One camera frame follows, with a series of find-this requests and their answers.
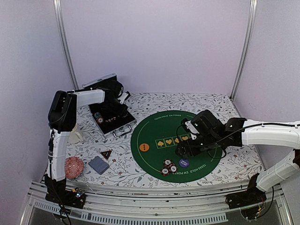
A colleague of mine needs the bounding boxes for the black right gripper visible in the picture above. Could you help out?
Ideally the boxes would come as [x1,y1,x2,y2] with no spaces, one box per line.
[175,134,220,160]

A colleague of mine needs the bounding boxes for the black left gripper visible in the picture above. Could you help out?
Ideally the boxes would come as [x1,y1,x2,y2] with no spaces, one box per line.
[106,98,129,117]

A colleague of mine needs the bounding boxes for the purple small blind button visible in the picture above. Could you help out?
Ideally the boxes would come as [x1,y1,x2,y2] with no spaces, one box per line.
[179,159,190,168]

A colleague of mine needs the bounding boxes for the red black 100 chip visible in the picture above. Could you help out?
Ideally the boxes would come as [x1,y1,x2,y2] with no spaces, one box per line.
[163,159,173,167]

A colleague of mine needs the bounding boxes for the orange big blind button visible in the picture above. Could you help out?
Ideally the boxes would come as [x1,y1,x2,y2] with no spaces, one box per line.
[139,143,150,152]

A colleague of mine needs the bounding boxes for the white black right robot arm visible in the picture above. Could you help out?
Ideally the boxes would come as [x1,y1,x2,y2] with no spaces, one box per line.
[175,110,300,204]

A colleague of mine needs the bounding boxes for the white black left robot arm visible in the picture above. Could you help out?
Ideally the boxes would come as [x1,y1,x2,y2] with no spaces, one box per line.
[45,79,130,203]

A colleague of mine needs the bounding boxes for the aluminium poker chip case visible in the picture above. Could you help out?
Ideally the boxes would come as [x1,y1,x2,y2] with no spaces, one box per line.
[82,73,136,138]

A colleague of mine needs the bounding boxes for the row of dice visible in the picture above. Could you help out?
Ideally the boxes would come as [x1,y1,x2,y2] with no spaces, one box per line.
[105,117,117,123]

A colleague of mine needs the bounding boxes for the left poker chip stack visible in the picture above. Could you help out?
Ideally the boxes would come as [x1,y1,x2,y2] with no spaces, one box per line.
[94,112,104,124]

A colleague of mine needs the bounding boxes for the round green poker mat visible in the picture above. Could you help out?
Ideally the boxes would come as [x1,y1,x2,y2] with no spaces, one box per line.
[130,110,223,183]

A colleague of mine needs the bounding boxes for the black triangular card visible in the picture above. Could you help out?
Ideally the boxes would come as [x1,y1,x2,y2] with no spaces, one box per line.
[100,150,112,161]

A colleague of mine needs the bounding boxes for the white ceramic mug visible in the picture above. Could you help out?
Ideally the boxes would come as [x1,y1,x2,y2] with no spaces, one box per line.
[68,124,83,144]

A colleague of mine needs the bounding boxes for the red patterned bowl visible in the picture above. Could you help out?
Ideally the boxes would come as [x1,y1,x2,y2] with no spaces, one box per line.
[65,157,84,179]

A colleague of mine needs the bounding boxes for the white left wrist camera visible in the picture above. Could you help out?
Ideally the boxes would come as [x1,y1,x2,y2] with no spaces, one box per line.
[118,91,131,104]

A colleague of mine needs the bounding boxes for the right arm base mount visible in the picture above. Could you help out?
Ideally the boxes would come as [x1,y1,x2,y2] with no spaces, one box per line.
[225,187,267,209]

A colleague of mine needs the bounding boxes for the aluminium front rail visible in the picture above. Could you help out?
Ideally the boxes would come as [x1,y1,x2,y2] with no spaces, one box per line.
[23,180,291,225]

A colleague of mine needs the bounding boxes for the left aluminium frame post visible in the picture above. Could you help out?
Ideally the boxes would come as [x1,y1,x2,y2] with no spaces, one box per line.
[53,0,79,90]

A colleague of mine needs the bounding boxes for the aluminium frame post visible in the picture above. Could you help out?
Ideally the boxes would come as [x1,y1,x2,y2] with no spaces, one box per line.
[230,0,258,101]
[53,0,79,90]

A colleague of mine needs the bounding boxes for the right aluminium frame post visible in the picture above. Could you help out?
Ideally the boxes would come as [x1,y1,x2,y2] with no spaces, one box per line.
[230,0,258,101]

